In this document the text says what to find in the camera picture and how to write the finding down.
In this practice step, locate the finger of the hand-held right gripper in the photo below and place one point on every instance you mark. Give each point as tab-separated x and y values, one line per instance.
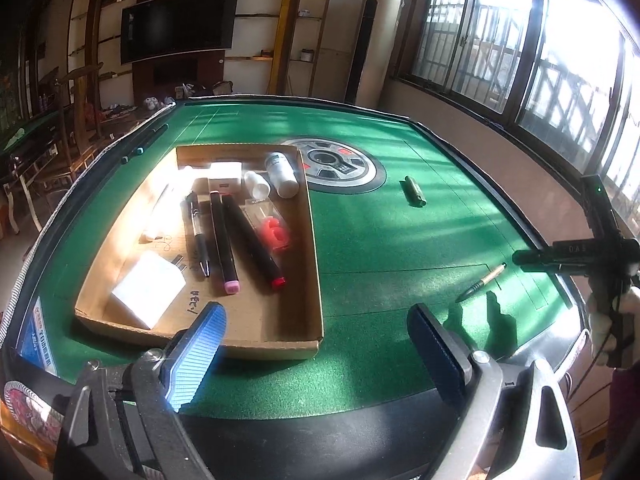
537	254
532	266

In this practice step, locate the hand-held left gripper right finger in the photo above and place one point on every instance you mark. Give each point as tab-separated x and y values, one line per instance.
435	355

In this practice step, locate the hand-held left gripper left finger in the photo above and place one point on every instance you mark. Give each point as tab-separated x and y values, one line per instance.
195	355

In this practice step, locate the bronze pen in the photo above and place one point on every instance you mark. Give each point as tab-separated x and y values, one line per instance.
482	281

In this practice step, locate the shallow cardboard box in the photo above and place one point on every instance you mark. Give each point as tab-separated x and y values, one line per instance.
280	310

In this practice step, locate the black marker pink cap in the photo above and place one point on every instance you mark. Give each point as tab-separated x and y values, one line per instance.
222	250

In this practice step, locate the black ballpoint pen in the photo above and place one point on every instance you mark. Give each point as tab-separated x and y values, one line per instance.
200	245

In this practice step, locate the black marker red cap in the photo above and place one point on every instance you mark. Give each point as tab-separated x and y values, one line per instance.
255	245

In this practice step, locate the clear package red item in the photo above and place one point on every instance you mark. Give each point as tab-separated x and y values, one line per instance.
272	232

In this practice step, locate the small white bottle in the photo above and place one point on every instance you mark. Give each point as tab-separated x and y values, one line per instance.
257	185

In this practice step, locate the large white bottle green label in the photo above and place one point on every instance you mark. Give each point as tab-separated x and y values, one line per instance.
282	175

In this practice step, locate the person's right hand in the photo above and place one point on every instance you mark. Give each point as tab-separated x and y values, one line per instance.
597	315

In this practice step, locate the white power adapter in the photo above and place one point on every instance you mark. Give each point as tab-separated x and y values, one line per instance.
145	290

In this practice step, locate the blue table sticker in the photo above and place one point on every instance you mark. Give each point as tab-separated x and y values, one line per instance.
42	335

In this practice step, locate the round red table sticker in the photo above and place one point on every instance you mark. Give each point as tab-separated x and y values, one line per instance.
27	410

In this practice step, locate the white square box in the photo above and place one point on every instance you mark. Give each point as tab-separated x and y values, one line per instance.
225	175

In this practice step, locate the window with metal grille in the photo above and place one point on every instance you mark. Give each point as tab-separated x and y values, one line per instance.
525	60

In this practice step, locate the round table control panel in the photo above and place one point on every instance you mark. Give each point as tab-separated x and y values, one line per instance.
350	170

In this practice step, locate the black pen teal cap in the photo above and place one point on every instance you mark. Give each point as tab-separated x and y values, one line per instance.
152	139
137	147

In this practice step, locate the small white toy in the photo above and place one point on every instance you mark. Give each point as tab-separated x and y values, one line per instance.
150	104

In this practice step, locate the small brown carton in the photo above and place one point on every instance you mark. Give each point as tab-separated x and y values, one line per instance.
182	91

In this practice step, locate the standing air conditioner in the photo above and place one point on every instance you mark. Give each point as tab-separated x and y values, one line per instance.
372	45

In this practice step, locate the green side table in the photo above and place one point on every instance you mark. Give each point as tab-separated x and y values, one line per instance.
30	127

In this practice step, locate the dark television cabinet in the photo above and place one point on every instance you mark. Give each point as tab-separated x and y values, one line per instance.
170	75

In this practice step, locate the white jar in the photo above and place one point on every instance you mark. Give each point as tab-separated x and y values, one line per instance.
306	54

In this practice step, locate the pale frame chair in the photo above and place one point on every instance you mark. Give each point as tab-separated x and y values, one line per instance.
35	185

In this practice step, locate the wooden wall shelf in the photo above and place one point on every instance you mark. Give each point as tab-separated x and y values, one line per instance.
312	20

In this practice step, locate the black wall television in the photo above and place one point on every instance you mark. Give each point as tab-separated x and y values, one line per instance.
180	25

